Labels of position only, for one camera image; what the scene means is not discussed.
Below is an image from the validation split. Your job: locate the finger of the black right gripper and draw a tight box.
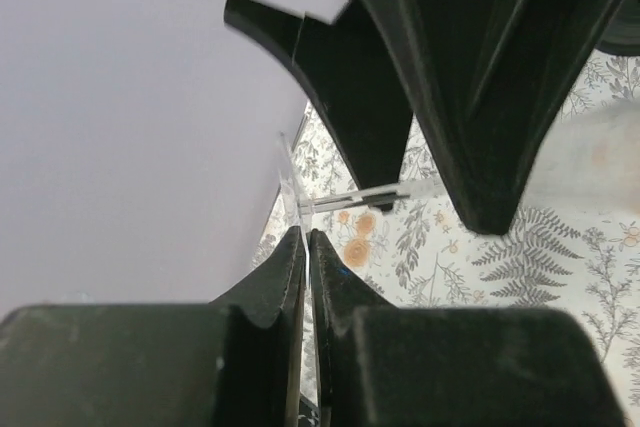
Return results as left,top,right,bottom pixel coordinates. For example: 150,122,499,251
224,0,413,185
361,0,622,235

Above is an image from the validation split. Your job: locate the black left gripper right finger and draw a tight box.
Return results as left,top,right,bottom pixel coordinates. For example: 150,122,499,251
308,230,626,426

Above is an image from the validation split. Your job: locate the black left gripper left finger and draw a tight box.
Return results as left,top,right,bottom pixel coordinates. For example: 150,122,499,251
1,227,306,426

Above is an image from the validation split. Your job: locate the clear wine glass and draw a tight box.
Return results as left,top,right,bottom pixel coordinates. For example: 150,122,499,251
277,133,446,234

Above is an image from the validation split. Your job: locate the floral patterned table mat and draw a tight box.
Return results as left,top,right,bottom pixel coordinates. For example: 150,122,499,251
254,52,639,426

